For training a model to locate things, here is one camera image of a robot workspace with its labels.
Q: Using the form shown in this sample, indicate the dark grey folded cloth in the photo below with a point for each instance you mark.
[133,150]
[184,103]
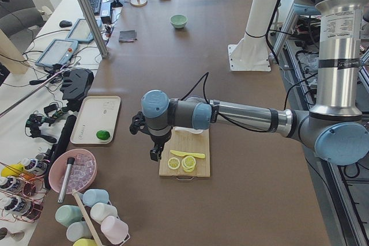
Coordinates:
[127,36]

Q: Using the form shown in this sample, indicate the pink cup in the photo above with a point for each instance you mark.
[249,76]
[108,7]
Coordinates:
[114,229]

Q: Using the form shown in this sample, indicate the copper wire bottle rack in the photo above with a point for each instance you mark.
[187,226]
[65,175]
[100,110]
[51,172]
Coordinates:
[22,197]

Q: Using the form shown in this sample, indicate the white pillar with base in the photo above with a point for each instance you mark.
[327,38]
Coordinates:
[251,53]

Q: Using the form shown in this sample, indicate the light blue cup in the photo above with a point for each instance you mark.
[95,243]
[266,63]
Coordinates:
[94,196]

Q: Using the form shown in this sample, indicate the yellow lemon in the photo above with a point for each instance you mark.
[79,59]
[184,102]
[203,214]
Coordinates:
[12,170]

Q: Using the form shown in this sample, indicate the single lemon slice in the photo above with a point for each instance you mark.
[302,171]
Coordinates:
[174,163]

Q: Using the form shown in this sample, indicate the yellow cup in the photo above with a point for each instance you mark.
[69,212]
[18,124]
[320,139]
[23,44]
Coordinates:
[85,242]

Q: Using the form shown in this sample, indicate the bamboo cutting board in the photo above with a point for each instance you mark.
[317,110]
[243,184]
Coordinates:
[187,142]

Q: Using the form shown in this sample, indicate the green lime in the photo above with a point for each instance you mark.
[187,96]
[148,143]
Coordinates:
[103,135]

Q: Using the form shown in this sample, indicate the pink bowl with ice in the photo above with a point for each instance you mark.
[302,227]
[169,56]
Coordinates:
[83,172]

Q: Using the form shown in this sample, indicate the black headset device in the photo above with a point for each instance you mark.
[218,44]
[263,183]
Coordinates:
[75,86]

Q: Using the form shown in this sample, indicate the yellow plastic knife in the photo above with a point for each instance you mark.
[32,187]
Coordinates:
[183,154]

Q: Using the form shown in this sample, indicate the upper blue teach pendant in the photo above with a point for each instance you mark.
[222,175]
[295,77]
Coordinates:
[81,32]

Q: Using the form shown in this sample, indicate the blue teach pendant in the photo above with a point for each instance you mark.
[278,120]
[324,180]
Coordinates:
[81,32]
[59,51]

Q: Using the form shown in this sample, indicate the black computer mouse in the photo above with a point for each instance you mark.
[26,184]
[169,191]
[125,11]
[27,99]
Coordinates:
[65,24]

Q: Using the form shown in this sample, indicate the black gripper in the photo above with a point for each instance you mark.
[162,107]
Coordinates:
[158,140]

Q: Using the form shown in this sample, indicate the lower blue teach pendant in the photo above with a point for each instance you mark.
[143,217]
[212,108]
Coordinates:
[59,51]

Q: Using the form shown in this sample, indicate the cream plastic tray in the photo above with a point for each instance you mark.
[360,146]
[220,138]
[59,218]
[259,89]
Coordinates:
[96,113]

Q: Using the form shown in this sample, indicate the white cup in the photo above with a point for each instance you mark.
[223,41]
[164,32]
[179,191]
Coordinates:
[100,211]

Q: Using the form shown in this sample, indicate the grey office chair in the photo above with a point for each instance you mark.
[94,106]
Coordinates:
[17,15]

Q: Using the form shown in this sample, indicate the pale grey cup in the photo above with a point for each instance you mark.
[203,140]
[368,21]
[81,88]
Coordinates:
[78,230]

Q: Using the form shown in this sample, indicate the stacked lemon slices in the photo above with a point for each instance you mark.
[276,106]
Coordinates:
[188,164]

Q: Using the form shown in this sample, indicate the aluminium frame post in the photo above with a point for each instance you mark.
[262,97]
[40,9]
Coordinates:
[91,21]

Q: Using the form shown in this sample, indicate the steel muddler tool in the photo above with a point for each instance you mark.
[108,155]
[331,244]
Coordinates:
[63,190]

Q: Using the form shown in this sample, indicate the green cup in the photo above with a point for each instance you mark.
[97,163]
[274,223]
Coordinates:
[68,214]

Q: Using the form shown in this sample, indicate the green ceramic bowl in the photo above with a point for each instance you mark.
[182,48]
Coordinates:
[178,21]

